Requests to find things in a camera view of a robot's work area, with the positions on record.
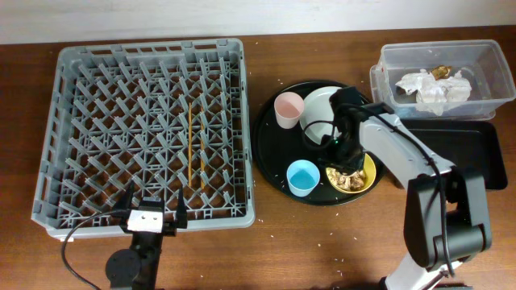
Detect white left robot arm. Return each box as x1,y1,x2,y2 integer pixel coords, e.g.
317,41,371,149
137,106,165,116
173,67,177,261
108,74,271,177
105,181,188,289

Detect pink plastic cup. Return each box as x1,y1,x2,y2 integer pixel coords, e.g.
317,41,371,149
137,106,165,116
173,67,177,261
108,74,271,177
273,92,305,129

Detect left wooden chopstick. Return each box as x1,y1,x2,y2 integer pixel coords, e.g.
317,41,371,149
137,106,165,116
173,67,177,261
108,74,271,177
188,103,192,187

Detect right wooden chopstick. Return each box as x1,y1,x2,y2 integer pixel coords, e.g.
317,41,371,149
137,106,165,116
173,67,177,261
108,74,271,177
199,105,206,189

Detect yellow bowl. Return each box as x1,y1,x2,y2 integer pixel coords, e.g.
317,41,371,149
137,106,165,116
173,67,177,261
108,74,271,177
331,154,377,194

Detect white napkin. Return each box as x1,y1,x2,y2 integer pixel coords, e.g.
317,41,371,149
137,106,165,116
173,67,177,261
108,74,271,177
396,68,472,116

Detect clear plastic waste bin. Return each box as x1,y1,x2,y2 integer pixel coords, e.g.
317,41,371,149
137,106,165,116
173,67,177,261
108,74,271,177
370,39,515,118

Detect round black tray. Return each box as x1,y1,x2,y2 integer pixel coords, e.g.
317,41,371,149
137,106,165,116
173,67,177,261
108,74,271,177
251,93,370,206

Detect grey round plate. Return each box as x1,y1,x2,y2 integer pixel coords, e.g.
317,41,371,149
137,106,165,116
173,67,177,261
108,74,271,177
299,86,339,145

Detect brown Nescafe sachet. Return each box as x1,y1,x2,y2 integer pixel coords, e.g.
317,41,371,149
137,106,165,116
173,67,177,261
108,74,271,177
431,65,452,80

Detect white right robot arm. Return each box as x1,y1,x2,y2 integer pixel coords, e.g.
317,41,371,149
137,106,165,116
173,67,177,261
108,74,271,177
323,87,492,289

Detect light blue plastic cup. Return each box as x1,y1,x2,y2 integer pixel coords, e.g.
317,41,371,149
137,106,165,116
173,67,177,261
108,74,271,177
286,159,320,197

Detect grey dishwasher rack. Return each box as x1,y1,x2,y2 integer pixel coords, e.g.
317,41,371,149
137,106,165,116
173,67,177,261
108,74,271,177
31,38,255,239

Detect black rectangular waste tray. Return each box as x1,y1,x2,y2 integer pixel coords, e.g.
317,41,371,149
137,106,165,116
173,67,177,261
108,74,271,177
402,119,508,190

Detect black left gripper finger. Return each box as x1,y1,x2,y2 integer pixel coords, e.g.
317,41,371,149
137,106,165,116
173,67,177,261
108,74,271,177
175,188,188,229
111,180,135,218

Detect wooden chopstick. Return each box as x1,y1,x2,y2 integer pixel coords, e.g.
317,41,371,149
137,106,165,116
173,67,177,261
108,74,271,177
188,103,192,187
199,105,206,189

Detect rice and nut leftovers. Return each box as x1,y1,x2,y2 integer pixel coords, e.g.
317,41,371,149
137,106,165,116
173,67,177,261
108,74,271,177
326,168,366,192

